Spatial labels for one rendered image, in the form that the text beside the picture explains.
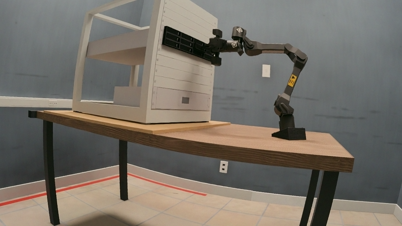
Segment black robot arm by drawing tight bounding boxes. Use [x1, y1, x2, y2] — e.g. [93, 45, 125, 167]
[209, 26, 308, 130]

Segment white equipment rack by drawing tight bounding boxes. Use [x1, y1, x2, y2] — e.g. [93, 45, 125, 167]
[72, 0, 218, 125]

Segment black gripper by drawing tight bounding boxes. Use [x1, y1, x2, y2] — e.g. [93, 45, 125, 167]
[201, 28, 230, 66]

